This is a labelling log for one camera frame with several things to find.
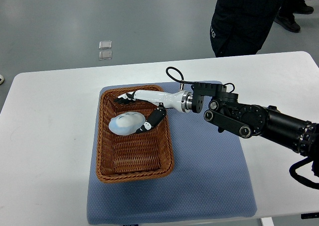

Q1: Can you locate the black shoes top right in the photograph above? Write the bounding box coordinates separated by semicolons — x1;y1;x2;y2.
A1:
274;1;314;33

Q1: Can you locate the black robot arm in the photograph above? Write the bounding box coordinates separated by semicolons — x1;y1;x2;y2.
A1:
191;82;319;189

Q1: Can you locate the brown wicker basket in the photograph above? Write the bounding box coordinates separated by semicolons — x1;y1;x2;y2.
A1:
95;87;174;183

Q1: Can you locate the black shoe at left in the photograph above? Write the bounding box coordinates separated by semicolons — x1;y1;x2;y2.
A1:
0;75;4;85

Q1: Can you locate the person in black clothes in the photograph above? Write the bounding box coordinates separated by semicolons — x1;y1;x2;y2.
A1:
207;0;287;58

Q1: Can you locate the upper clear floor plate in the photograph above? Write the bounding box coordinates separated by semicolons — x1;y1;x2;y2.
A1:
99;40;112;49

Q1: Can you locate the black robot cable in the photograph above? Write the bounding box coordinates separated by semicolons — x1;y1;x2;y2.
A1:
165;66;235;92

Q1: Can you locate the blue quilted mat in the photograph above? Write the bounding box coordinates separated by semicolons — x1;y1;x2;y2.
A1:
86;80;258;226

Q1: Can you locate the blue white plush toy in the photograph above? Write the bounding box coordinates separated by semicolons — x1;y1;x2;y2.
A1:
108;112;146;136

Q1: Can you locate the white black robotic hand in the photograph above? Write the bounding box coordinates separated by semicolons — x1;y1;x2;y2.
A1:
114;90;192;133

